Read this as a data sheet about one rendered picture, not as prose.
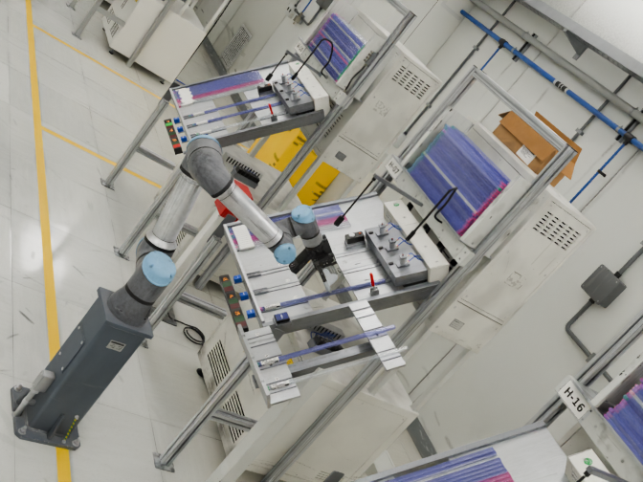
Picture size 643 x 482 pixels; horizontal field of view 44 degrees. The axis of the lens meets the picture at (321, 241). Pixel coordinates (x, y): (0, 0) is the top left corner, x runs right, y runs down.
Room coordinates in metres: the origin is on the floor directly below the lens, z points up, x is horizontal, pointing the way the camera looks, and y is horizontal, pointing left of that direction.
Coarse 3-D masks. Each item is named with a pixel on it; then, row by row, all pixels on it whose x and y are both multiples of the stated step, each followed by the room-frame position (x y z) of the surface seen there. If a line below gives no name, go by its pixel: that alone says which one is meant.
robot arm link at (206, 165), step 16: (192, 160) 2.44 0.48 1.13; (208, 160) 2.43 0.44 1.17; (192, 176) 2.44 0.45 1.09; (208, 176) 2.42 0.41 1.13; (224, 176) 2.44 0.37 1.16; (208, 192) 2.44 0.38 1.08; (224, 192) 2.43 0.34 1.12; (240, 192) 2.49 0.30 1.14; (240, 208) 2.48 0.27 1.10; (256, 208) 2.52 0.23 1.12; (256, 224) 2.51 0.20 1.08; (272, 224) 2.56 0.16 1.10; (272, 240) 2.55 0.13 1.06; (288, 240) 2.59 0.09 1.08; (288, 256) 2.56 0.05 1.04
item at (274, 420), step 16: (320, 368) 2.54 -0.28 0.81; (304, 384) 2.53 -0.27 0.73; (320, 384) 2.57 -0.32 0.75; (304, 400) 2.56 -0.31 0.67; (272, 416) 2.55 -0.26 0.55; (288, 416) 2.56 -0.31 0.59; (256, 432) 2.55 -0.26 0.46; (272, 432) 2.55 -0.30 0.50; (240, 448) 2.56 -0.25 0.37; (256, 448) 2.55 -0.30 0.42; (224, 464) 2.56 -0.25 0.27; (240, 464) 2.55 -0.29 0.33; (208, 480) 2.57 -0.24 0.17; (224, 480) 2.54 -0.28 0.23
